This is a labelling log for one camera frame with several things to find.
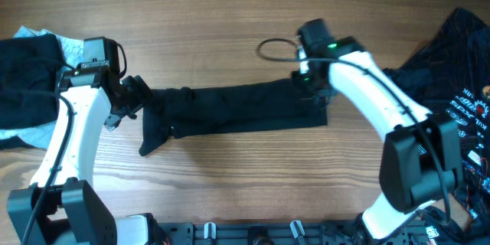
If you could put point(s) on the black printed graphic shirt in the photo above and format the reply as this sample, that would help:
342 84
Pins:
450 75

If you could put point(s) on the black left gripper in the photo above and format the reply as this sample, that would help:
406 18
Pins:
141 94

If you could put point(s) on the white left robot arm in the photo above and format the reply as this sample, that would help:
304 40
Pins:
60 205

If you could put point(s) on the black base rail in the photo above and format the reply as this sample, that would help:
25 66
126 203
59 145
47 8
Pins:
328 232

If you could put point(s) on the light blue denim jeans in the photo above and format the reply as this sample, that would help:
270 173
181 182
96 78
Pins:
57 84

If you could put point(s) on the folded black garment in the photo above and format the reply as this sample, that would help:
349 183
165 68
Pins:
27 80

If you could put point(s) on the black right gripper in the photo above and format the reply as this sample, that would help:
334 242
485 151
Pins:
305 93

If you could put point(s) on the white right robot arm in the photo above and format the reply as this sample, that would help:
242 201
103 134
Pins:
421 160

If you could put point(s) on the black polo shirt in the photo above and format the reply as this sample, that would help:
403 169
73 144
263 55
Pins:
178 113

